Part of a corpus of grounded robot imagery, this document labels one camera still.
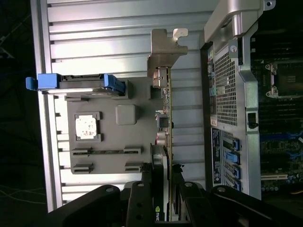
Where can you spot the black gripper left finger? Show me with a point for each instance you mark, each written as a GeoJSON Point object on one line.
{"type": "Point", "coordinates": [139, 205]}

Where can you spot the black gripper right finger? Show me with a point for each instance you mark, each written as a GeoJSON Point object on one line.
{"type": "Point", "coordinates": [236, 208]}

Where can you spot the green RAM stick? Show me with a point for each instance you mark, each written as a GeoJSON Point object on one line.
{"type": "Point", "coordinates": [106, 151]}

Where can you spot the grey plastic parts rack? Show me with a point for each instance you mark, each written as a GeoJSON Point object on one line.
{"type": "Point", "coordinates": [113, 142]}

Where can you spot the green motherboard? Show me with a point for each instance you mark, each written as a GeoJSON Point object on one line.
{"type": "Point", "coordinates": [279, 142]}

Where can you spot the silver CPU chip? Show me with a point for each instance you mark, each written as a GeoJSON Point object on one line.
{"type": "Point", "coordinates": [85, 126]}

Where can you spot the open black PC case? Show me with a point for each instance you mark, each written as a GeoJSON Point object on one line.
{"type": "Point", "coordinates": [251, 94]}

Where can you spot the CPU socket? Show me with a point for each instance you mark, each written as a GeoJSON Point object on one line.
{"type": "Point", "coordinates": [286, 80]}

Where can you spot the hard disk in blue caddy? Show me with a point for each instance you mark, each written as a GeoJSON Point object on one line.
{"type": "Point", "coordinates": [47, 81]}

